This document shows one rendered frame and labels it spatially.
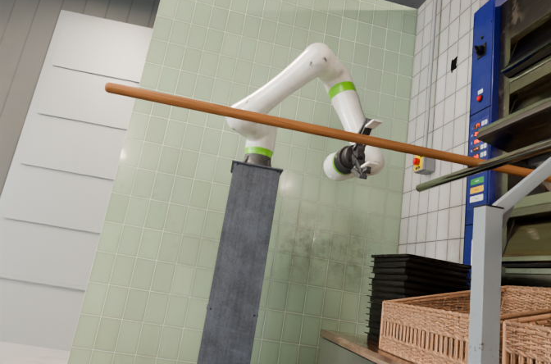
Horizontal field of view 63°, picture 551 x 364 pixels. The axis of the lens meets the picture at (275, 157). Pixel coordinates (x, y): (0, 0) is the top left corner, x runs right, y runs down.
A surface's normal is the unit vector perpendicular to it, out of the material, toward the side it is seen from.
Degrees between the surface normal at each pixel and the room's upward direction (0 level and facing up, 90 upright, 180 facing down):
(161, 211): 90
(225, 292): 90
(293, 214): 90
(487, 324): 90
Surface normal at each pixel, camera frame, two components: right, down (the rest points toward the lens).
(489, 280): 0.20, -0.23
